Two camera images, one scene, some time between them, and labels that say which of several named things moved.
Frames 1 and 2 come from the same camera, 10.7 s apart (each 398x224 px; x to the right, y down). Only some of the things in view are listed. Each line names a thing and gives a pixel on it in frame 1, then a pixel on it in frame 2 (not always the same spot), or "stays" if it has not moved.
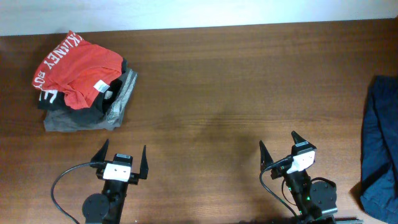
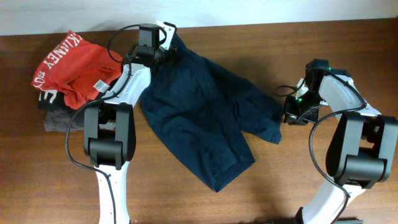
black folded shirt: [54, 99] stays
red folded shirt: [78, 70] stays
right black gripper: [267, 158] → [291, 115]
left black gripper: [143, 169] → [171, 54]
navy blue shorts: [379, 191] → [204, 109]
